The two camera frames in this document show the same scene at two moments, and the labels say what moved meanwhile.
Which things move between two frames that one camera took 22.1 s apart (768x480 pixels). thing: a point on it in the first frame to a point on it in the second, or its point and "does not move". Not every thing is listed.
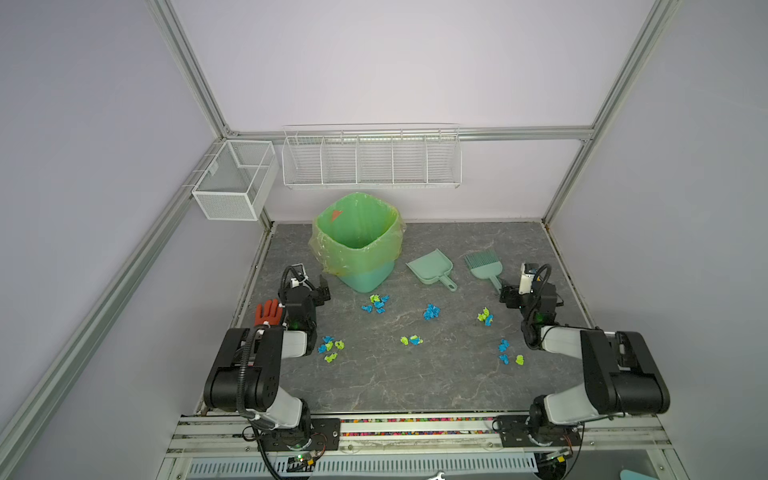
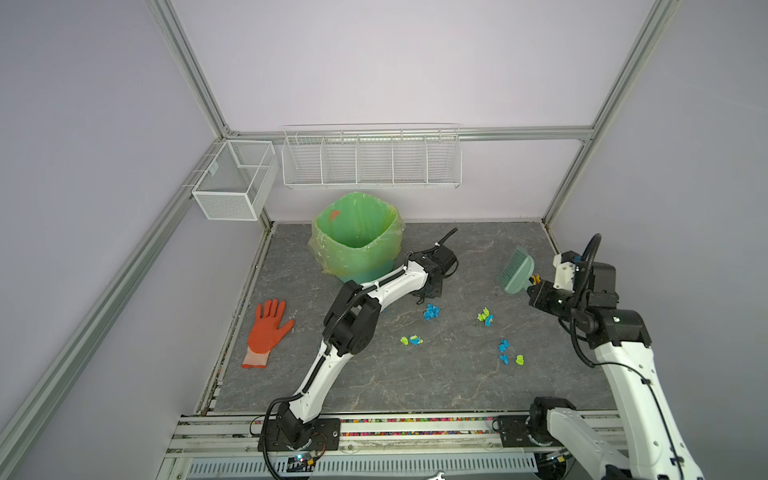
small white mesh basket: x=236 y=181 does not move
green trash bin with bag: x=358 y=239 does not move
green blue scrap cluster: x=486 y=317 does not move
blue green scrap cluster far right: x=504 y=357 does not move
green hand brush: x=485 y=264 to x=517 y=271
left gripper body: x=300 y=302 to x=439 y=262
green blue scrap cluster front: x=414 y=340 does not move
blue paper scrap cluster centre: x=431 y=312 does not move
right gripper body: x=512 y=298 to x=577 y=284
